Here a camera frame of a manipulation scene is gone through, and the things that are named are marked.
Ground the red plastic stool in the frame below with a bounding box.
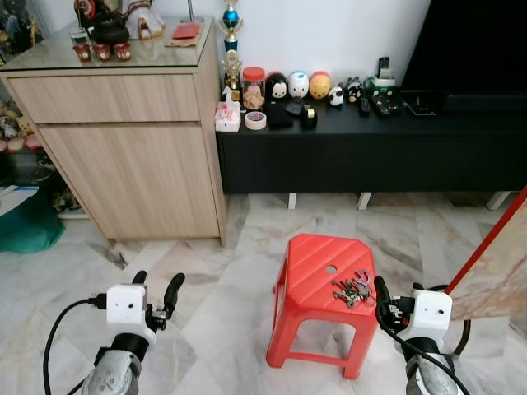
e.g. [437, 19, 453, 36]
[265, 234, 380, 380]

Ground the green bag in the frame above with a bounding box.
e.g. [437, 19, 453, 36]
[0, 193, 66, 255]

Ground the red envelope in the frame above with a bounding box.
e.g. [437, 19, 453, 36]
[167, 22, 203, 47]

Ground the wide black remote control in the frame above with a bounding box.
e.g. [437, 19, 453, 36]
[371, 91, 403, 117]

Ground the small gold trophy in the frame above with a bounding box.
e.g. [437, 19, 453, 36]
[223, 50, 245, 102]

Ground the marble pattern folding table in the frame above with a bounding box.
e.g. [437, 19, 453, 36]
[444, 187, 527, 356]

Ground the yellow round plush toy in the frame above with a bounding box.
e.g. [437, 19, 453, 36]
[309, 71, 332, 101]

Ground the light wooden cabinet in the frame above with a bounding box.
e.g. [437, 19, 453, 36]
[0, 16, 229, 246]

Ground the white round plush toy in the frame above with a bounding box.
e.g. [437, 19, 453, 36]
[287, 71, 310, 102]

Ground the blue and gold trophy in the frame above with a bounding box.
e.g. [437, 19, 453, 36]
[220, 0, 245, 52]

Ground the black teapot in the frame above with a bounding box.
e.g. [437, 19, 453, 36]
[88, 20, 132, 47]

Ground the white tape roll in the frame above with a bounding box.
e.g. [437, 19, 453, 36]
[244, 110, 268, 132]

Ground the black cordless phone with dock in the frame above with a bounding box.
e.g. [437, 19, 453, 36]
[372, 55, 397, 89]

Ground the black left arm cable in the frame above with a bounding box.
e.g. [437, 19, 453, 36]
[43, 297, 109, 395]

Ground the black white cow figurine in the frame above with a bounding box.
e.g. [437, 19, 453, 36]
[345, 77, 364, 105]

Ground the black wallet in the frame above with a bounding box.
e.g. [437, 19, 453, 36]
[267, 102, 296, 131]

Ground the pink white tissue box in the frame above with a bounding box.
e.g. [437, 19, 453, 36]
[214, 86, 243, 133]

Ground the black tape dispenser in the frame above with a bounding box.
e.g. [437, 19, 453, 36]
[298, 105, 319, 129]

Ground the red lidded clear jar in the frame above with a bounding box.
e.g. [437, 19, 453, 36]
[241, 67, 267, 113]

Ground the black flat tray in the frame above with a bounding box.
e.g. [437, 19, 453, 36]
[401, 89, 447, 118]

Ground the bunch of keys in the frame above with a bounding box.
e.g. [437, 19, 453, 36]
[331, 271, 372, 309]

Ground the black TV console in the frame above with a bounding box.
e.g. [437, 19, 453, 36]
[216, 89, 527, 211]

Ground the black round plush toy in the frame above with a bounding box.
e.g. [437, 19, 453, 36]
[264, 72, 289, 104]

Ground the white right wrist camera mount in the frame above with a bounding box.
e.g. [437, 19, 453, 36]
[409, 289, 454, 352]

